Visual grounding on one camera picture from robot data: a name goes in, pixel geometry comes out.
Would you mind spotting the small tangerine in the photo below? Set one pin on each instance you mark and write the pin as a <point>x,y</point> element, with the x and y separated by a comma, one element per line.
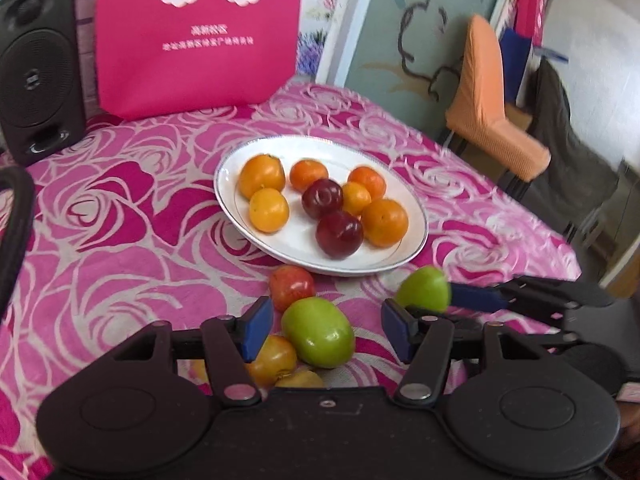
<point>305,172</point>
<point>370,179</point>

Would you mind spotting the small tangerine top right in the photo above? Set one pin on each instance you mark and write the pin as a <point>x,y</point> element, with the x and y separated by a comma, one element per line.
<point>370,179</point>

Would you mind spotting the orange lower right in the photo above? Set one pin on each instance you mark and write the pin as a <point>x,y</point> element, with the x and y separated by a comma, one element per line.
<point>385,222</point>

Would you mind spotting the small tangerine top middle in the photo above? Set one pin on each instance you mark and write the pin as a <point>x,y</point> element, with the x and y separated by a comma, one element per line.
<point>305,172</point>

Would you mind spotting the red tomato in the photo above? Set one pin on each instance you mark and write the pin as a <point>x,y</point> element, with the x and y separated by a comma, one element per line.
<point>288,284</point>

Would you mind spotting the yellow tomato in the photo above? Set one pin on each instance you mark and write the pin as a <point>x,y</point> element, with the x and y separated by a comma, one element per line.
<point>301,379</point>

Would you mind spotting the yellow-orange citrus lower left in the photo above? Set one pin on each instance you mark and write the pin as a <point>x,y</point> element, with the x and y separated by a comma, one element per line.
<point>268,210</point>

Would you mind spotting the white oval plate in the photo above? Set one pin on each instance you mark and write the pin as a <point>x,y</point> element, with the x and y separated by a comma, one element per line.
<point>296,242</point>

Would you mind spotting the large orange top left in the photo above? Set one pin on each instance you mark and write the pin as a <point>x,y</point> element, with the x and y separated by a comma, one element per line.
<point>261,171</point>

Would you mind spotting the orange covered chair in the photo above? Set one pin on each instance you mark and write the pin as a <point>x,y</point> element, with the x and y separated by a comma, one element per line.
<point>478,111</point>

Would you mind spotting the dark grey covered chair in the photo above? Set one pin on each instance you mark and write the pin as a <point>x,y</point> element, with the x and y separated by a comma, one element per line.
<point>578,181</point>

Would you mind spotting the orange-red tomato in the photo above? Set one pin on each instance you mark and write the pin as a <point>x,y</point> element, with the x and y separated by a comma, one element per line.
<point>276,359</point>

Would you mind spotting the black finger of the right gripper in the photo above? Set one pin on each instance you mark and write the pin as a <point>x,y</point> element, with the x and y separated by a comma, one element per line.
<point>534,297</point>

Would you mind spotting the large green tomato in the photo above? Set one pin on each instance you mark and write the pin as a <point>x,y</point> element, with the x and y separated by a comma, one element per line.
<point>320,332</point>

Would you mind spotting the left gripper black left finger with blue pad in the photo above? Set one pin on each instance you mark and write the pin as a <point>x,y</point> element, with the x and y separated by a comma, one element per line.
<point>229,344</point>

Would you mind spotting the black loudspeaker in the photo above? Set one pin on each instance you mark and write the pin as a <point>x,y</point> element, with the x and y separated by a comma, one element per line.
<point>42,105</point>

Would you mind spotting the small orange centre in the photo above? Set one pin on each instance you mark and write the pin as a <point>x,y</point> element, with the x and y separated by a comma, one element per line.
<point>355,198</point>

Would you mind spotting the dark red plum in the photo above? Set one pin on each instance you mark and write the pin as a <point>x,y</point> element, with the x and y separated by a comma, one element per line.
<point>322,197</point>
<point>339,234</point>

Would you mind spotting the blue bag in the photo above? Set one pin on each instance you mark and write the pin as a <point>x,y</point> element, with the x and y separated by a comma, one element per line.
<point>516,52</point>

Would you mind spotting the hanging magenta bag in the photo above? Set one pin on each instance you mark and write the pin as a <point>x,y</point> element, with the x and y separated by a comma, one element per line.
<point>529,20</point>

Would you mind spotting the cartoon painted glass door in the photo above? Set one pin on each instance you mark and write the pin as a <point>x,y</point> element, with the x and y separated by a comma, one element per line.
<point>404,55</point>

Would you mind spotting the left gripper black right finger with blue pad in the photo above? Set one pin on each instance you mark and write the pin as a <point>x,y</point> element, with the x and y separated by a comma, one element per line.
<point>425,346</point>

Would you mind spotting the magenta tote bag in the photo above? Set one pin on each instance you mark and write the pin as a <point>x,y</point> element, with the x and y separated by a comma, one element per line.
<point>158,57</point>

